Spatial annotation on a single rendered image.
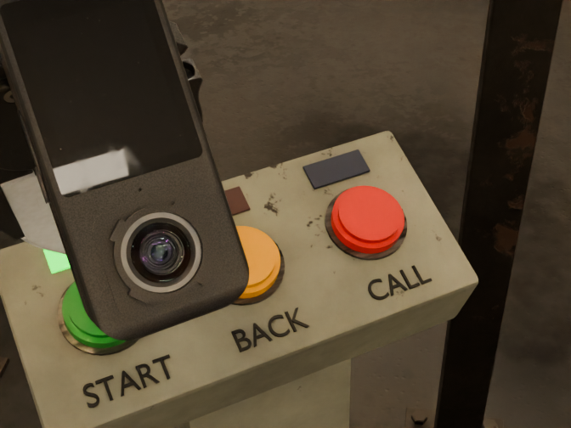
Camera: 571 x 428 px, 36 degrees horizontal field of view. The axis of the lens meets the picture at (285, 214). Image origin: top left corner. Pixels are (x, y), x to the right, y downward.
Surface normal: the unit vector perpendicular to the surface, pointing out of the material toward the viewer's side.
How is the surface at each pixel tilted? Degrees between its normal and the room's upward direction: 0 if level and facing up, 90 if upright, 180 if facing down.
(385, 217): 20
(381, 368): 0
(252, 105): 0
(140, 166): 50
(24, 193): 110
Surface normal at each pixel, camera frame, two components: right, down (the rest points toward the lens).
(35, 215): 0.41, 0.80
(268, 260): 0.11, -0.51
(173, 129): 0.28, -0.04
